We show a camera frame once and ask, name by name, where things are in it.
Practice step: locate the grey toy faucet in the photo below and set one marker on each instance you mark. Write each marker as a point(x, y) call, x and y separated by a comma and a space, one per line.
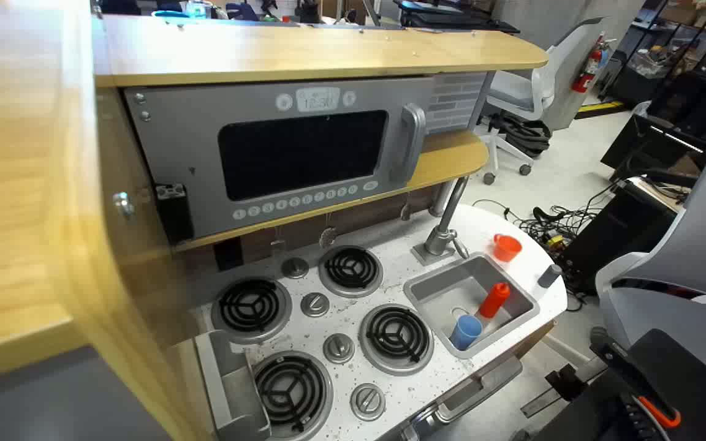
point(443, 229)

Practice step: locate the grey round stove knob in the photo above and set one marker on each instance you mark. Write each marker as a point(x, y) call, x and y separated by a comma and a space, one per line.
point(366, 401)
point(296, 266)
point(339, 347)
point(316, 304)

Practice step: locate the grey block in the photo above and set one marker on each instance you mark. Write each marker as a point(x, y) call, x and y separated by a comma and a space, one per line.
point(551, 276)

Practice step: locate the round black toy stove burner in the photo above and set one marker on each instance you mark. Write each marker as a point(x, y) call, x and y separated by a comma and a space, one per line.
point(398, 333)
point(249, 308)
point(351, 270)
point(291, 390)

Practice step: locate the blue cup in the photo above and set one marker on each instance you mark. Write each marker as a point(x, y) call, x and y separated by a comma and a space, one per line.
point(464, 331)

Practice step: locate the grey white office chair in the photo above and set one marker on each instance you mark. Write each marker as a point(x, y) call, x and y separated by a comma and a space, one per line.
point(525, 94)

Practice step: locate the black computer case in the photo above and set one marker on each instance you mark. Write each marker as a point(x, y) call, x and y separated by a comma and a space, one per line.
point(656, 143)

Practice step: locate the orange plastic cylinder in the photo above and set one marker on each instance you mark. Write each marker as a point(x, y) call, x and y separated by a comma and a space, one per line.
point(494, 299)

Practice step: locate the black bracket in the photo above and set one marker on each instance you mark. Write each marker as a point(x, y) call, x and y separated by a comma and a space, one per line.
point(173, 212)

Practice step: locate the orange cup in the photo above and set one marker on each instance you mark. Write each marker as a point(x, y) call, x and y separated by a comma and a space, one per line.
point(506, 248)

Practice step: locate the black equipment box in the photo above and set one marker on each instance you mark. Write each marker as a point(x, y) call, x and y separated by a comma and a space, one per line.
point(624, 235)

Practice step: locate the grey toy sink basin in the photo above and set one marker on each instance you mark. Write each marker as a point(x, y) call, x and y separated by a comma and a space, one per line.
point(443, 290)

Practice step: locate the wooden toy kitchen unit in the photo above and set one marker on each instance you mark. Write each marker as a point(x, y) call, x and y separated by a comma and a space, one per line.
point(43, 162)

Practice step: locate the red fire extinguisher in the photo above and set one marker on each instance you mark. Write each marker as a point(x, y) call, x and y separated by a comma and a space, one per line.
point(586, 69)

